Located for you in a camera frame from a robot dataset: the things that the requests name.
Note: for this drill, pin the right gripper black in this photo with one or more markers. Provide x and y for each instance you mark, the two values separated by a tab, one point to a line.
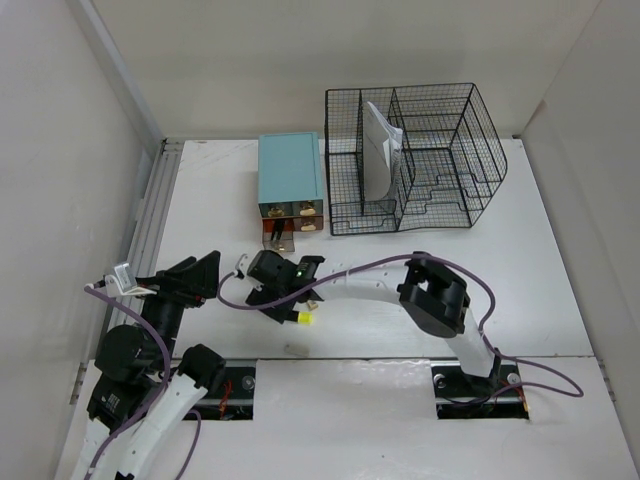
260	295

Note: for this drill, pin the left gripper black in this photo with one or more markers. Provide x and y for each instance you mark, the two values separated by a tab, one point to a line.
182	282

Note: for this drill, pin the teal mini drawer chest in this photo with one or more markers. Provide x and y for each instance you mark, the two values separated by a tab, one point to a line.
290	188

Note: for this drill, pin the white spiral notebook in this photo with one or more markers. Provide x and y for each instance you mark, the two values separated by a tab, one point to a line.
382	149

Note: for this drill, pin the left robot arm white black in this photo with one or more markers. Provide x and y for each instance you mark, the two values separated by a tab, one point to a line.
140	397

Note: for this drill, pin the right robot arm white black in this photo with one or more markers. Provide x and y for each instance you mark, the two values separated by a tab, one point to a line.
430	293

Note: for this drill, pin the yellow highlighter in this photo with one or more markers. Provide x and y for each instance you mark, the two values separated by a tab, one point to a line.
304	318

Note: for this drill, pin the grey eraser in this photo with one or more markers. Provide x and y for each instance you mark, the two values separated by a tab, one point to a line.
297	350

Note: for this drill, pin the aluminium rail frame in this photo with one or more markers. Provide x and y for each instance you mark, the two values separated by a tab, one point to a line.
150	210

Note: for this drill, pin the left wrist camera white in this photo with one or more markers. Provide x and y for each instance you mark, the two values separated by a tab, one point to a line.
120	282

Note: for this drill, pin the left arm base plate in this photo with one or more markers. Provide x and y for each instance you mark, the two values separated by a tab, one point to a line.
233	400

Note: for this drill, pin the black wire mesh organizer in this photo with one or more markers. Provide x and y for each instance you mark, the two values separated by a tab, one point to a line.
451	162

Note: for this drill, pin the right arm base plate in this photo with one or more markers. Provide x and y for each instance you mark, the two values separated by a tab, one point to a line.
462	397

